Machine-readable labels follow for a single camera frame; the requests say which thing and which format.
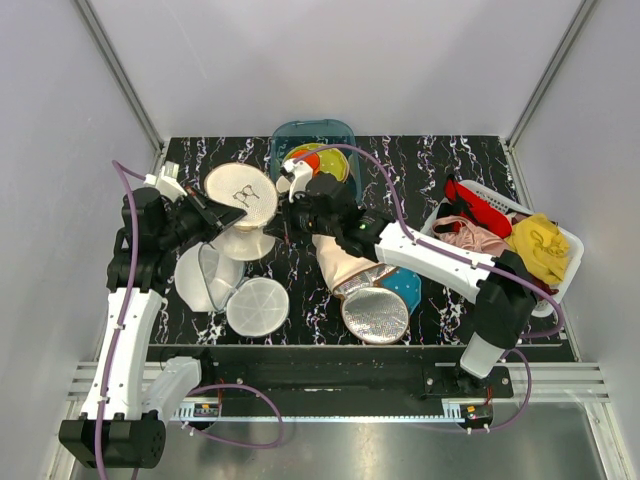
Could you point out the red garment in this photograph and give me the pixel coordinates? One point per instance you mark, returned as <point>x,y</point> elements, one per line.
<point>462,202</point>

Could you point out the blue dotted plate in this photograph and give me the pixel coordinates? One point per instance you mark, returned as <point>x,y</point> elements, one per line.
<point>406,284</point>

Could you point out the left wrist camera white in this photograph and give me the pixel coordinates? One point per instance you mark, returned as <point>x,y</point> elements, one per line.
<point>166,182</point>

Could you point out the orange cup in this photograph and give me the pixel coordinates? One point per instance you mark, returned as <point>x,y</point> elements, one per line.
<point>309,158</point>

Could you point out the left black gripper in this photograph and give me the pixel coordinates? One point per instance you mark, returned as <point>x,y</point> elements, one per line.
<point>215,216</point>

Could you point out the pink bra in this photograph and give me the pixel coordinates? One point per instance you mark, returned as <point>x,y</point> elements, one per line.
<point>462,233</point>

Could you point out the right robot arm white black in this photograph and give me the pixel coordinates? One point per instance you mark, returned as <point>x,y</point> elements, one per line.
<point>499,287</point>

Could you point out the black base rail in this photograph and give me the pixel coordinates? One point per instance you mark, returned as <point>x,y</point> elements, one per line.
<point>339,381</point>

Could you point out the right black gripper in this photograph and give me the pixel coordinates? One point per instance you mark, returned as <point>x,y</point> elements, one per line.
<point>291,207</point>

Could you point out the cream yellow-handled mug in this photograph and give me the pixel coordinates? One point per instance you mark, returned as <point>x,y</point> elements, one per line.
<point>283,185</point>

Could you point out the yellow garment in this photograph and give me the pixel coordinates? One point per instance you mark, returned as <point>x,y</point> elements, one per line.
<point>543,248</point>

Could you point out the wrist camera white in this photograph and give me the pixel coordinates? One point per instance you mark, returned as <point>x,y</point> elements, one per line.
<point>166,182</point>
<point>299,174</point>

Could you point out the cream capybara insulated lunch bag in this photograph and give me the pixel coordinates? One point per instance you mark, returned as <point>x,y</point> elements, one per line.
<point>373,314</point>

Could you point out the teal transparent plastic bin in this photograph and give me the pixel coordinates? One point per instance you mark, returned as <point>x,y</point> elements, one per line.
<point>328,131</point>

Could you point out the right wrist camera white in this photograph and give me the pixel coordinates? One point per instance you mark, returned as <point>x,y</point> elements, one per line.
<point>299,174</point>

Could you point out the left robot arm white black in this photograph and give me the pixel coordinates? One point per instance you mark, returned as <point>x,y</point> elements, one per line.
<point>122,424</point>

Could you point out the green dotted plate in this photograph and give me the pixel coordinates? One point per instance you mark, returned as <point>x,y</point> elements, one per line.
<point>332,161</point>

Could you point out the white open mesh laundry bag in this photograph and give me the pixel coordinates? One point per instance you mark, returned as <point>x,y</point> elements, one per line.
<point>210,282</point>

